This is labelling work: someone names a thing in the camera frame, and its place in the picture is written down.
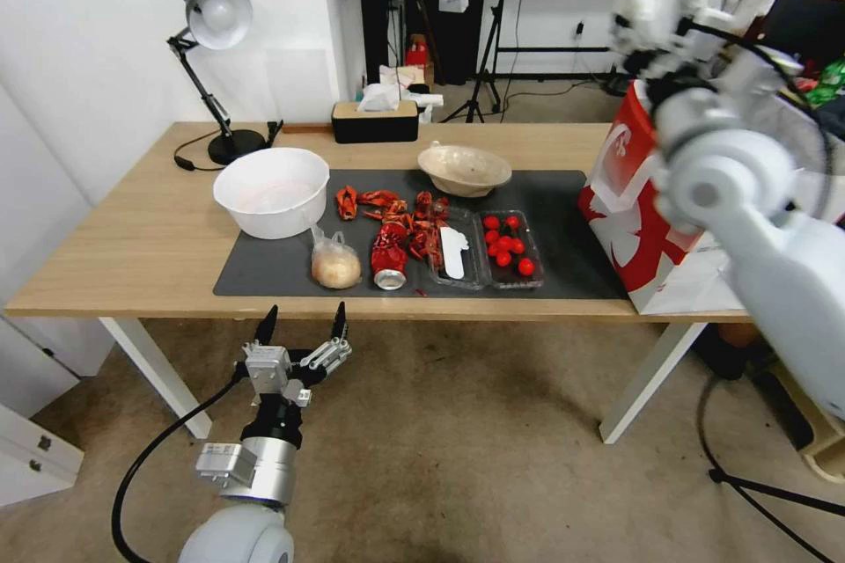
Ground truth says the wooden desk with white legs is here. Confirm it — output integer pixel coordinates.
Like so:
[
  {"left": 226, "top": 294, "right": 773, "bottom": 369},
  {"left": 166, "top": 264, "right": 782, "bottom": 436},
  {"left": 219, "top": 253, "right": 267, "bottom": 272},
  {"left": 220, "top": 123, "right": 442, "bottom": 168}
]
[{"left": 3, "top": 121, "right": 757, "bottom": 447}]

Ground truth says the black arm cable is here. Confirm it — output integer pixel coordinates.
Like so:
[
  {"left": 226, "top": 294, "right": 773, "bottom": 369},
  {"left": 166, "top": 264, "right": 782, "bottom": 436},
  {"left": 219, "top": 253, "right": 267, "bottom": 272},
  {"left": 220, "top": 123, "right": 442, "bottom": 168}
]
[
  {"left": 686, "top": 18, "right": 834, "bottom": 221},
  {"left": 110, "top": 362, "right": 246, "bottom": 563}
]

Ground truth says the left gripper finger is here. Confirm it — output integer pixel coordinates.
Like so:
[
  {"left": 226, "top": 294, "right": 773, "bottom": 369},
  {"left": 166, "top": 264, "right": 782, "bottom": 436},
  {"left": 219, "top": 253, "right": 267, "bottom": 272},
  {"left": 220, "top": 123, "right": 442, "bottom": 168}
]
[
  {"left": 242, "top": 303, "right": 280, "bottom": 360},
  {"left": 300, "top": 301, "right": 353, "bottom": 373}
]

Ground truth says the black lamp cable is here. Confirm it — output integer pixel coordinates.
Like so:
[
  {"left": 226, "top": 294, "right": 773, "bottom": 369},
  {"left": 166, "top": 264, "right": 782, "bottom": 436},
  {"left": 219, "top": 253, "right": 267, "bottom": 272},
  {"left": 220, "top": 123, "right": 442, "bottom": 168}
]
[{"left": 173, "top": 127, "right": 229, "bottom": 172}]

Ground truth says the red and white delivery bag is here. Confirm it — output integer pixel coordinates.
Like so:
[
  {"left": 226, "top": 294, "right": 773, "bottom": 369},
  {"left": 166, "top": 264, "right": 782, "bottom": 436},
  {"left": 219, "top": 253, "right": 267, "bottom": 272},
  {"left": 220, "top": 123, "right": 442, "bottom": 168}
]
[{"left": 577, "top": 79, "right": 753, "bottom": 316}]

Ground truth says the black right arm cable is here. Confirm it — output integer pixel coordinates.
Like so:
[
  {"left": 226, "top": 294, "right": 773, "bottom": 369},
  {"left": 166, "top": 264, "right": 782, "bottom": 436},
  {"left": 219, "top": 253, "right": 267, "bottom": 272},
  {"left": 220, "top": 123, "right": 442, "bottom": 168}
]
[{"left": 686, "top": 18, "right": 834, "bottom": 221}]

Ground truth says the black monitor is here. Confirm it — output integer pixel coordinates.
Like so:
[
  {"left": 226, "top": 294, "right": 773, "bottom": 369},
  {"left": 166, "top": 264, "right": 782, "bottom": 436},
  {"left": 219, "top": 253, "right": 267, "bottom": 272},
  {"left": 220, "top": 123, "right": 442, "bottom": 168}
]
[{"left": 759, "top": 0, "right": 845, "bottom": 66}]

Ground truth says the black camera tripod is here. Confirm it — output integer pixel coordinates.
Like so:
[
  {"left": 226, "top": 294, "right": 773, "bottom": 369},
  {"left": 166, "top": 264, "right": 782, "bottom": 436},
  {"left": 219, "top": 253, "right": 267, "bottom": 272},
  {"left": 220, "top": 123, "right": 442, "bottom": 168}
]
[{"left": 439, "top": 0, "right": 529, "bottom": 124}]

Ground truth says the black wooden-lid tissue box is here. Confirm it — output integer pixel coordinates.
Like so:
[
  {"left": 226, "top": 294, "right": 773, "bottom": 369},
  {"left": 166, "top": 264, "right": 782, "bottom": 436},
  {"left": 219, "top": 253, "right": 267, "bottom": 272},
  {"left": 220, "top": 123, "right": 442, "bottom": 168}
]
[{"left": 331, "top": 99, "right": 421, "bottom": 145}]

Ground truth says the white plastic spoon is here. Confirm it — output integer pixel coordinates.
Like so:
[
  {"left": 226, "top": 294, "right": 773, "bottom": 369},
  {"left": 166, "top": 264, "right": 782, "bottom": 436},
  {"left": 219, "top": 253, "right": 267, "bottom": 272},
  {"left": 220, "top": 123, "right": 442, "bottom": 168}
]
[{"left": 438, "top": 226, "right": 471, "bottom": 280}]

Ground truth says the dark grey table mat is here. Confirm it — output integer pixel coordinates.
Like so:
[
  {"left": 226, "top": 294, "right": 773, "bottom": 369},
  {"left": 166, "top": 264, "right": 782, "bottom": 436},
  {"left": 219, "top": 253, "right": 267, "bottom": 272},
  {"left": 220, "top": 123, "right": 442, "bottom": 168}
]
[{"left": 212, "top": 168, "right": 629, "bottom": 299}]

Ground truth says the black floor stand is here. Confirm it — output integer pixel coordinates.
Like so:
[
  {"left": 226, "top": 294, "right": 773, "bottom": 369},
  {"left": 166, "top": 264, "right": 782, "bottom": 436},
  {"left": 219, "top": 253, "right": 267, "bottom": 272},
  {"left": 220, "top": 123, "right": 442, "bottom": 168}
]
[{"left": 698, "top": 375, "right": 845, "bottom": 563}]

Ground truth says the bun in clear bag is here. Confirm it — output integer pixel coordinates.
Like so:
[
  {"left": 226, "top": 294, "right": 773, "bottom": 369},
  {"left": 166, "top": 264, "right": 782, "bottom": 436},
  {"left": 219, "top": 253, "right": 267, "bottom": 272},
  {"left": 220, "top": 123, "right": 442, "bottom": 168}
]
[{"left": 309, "top": 226, "right": 364, "bottom": 290}]

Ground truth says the white plastic bowl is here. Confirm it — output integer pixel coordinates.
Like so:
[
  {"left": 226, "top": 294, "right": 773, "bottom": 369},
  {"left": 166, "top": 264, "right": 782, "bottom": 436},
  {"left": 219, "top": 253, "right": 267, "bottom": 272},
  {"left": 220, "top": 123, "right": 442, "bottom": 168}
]
[{"left": 212, "top": 147, "right": 331, "bottom": 240}]

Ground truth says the white drawer cabinet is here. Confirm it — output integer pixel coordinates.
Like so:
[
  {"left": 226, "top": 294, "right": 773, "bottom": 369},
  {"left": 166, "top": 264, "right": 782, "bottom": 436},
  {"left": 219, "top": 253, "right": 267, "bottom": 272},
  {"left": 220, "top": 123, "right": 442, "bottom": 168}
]
[{"left": 0, "top": 315, "right": 87, "bottom": 511}]

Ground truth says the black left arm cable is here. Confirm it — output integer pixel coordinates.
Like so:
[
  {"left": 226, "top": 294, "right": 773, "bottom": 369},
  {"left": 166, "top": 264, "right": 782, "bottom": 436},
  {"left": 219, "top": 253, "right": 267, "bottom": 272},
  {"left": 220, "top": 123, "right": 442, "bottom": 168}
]
[{"left": 110, "top": 362, "right": 246, "bottom": 563}]

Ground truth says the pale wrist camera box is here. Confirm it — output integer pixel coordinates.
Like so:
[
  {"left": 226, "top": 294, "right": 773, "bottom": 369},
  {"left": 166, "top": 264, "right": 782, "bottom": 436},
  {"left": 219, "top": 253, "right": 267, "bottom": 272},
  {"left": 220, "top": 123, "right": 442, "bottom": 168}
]
[{"left": 244, "top": 341, "right": 294, "bottom": 407}]

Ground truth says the crushed red drink can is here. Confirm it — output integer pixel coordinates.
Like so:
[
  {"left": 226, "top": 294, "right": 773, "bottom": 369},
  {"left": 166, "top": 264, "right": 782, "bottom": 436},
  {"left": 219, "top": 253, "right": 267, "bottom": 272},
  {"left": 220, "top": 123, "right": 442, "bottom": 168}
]
[{"left": 370, "top": 223, "right": 409, "bottom": 292}]

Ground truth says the black shoe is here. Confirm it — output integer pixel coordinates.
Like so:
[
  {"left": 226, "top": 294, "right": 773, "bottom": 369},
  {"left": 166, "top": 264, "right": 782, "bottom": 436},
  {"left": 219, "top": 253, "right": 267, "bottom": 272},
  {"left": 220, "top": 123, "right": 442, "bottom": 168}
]
[{"left": 698, "top": 324, "right": 782, "bottom": 383}]

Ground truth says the white tissue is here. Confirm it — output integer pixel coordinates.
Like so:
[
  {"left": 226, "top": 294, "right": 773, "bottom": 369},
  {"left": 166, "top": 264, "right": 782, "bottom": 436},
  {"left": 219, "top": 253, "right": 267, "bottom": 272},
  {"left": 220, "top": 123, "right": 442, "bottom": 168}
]
[{"left": 356, "top": 82, "right": 404, "bottom": 113}]

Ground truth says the black desk lamp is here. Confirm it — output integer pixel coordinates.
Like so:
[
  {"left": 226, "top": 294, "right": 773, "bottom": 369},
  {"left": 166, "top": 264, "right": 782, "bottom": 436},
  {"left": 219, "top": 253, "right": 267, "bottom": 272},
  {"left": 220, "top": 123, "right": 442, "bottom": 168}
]
[{"left": 165, "top": 0, "right": 267, "bottom": 167}]

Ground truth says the beige paper bowl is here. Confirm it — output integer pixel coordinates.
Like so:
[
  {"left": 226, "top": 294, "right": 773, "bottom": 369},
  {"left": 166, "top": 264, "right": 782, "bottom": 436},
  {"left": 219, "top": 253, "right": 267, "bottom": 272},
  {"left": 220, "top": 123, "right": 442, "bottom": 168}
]
[{"left": 416, "top": 140, "right": 514, "bottom": 199}]

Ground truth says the red crayfish shell pile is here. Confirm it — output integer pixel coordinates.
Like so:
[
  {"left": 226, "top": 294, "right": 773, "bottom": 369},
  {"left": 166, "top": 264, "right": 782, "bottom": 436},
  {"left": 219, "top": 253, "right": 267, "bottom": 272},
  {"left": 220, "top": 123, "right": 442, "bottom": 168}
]
[{"left": 385, "top": 190, "right": 454, "bottom": 265}]

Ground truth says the clear disposable takeout box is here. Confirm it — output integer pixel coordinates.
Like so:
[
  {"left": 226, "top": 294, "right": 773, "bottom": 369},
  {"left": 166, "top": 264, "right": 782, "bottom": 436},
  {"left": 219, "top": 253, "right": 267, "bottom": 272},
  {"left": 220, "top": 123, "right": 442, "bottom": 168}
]
[{"left": 426, "top": 206, "right": 547, "bottom": 292}]

